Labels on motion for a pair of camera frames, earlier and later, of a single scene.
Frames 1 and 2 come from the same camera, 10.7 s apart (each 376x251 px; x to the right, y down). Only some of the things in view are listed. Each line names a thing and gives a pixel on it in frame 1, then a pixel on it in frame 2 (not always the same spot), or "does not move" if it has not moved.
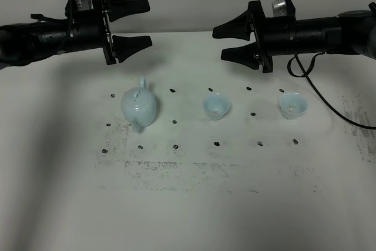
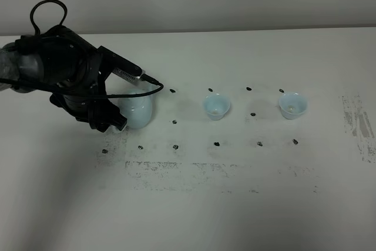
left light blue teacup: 216,106 does not move
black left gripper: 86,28 → 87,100
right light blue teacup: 292,104 does not move
